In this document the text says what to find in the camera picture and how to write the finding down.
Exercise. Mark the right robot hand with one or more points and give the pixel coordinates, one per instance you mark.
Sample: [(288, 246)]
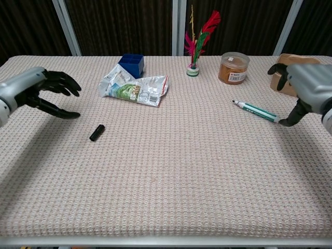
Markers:
[(311, 83)]

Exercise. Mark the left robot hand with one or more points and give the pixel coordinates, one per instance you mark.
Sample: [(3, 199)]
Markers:
[(26, 83)]

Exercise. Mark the white green marker pen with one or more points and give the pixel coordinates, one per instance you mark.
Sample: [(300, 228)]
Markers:
[(256, 111)]

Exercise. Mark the black marker cap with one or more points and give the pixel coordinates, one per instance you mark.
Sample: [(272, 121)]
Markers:
[(97, 133)]

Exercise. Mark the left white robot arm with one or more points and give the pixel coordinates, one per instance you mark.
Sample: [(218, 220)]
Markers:
[(3, 112)]

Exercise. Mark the brown paper food tray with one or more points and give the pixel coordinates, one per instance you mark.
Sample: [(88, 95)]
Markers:
[(295, 59)]

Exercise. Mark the dark brown partition panel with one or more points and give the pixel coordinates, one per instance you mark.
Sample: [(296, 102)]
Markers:
[(26, 26), (316, 26), (116, 26), (246, 26)]

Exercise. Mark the clear jar of rubber bands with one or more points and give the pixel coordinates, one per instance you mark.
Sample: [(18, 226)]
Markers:
[(233, 70)]

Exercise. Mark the crumpled snack bag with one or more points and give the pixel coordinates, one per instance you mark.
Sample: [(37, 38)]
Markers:
[(132, 89)]

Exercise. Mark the blue plastic divided box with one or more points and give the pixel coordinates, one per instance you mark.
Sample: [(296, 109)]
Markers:
[(133, 63)]

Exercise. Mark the colourful feather shuttlecock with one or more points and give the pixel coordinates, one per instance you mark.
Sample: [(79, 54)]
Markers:
[(199, 46)]

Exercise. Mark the beige woven tablecloth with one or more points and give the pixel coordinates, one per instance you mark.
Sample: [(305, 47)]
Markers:
[(166, 181)]

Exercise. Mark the white partition post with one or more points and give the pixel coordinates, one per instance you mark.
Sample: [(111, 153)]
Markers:
[(179, 26), (289, 26), (67, 28)]

